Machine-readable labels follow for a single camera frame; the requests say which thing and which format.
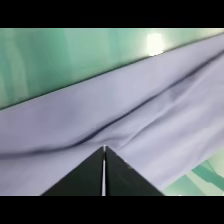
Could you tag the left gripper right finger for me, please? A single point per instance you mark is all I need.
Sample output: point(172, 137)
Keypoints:
point(126, 180)

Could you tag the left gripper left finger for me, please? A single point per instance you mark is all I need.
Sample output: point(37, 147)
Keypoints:
point(85, 178)

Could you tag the lavender shirt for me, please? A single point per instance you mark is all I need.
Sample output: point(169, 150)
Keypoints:
point(133, 110)

